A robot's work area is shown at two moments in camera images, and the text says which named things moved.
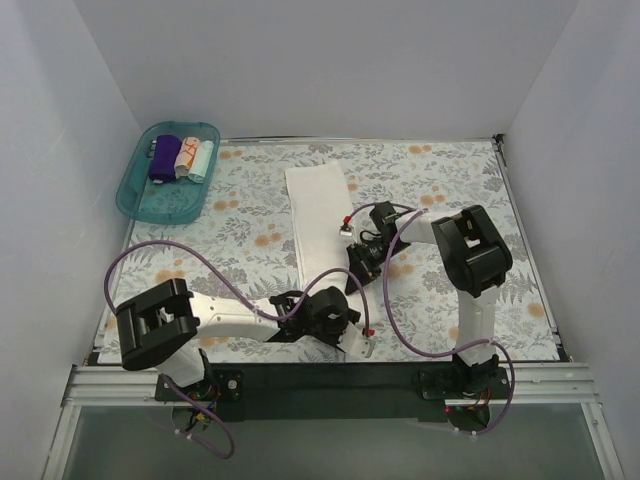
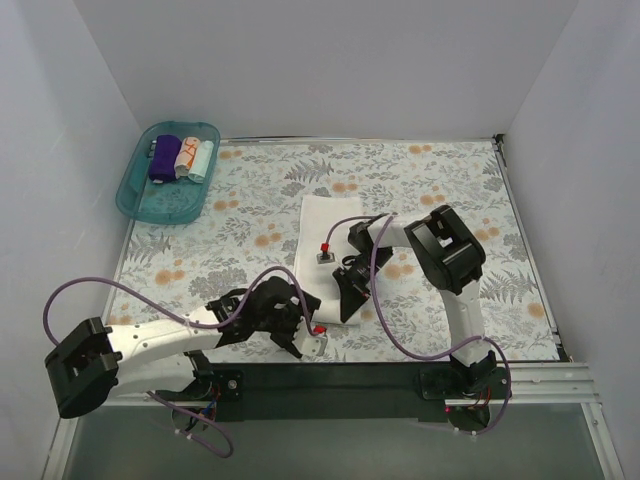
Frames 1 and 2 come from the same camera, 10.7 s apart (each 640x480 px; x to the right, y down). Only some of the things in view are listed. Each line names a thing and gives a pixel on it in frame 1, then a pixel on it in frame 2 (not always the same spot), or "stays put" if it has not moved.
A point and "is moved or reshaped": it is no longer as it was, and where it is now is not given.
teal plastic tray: [179, 201] stays put
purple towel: [162, 167] stays put
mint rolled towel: [201, 159] stays put
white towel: [320, 203] is moved or reshaped
